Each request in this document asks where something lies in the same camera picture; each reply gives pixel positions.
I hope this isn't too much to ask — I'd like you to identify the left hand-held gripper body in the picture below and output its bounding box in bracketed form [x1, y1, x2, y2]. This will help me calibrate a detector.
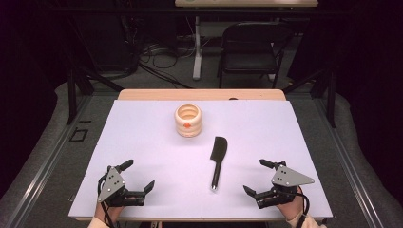
[96, 165, 147, 208]

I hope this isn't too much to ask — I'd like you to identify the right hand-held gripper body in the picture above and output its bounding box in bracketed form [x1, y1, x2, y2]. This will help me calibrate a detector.
[254, 163, 316, 210]

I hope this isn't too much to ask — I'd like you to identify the black kitchen knife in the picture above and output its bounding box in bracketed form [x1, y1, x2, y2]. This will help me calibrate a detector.
[209, 136, 229, 192]

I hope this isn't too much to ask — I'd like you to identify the wooden round holder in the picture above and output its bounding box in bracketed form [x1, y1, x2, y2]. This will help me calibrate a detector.
[173, 103, 203, 139]

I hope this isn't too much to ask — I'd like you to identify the person's left hand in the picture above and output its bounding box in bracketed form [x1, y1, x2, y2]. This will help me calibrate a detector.
[93, 200, 124, 224]

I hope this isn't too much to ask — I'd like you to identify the person's right hand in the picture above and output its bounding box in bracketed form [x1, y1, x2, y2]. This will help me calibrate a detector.
[276, 186, 306, 221]

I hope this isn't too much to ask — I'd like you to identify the white table mat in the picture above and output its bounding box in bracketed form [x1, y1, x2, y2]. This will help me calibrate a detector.
[67, 99, 335, 220]

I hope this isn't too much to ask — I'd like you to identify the black metal stand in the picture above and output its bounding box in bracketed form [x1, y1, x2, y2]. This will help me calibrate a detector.
[280, 66, 338, 129]
[64, 66, 125, 125]

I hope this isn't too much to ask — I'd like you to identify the wooden table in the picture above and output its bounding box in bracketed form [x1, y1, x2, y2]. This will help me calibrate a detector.
[73, 88, 331, 222]

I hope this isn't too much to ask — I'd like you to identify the black folding chair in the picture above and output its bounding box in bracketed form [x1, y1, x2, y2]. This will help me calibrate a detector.
[216, 21, 295, 90]

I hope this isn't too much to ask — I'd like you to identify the white table leg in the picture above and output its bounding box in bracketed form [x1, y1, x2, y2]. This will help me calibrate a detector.
[192, 14, 203, 82]

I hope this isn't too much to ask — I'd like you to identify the light background table top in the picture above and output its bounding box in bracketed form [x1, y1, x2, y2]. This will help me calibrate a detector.
[174, 0, 319, 9]

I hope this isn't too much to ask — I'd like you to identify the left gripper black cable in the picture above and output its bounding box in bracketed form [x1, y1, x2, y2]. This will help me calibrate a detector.
[96, 173, 120, 228]

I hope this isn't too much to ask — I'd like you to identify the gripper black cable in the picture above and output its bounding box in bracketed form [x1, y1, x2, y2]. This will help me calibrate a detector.
[96, 173, 120, 228]
[278, 189, 311, 228]

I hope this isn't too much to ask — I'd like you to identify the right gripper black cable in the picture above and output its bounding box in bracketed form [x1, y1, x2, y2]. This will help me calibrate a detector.
[278, 189, 311, 228]

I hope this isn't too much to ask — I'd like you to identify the floor cables bundle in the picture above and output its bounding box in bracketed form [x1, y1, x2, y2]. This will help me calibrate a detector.
[138, 42, 195, 90]

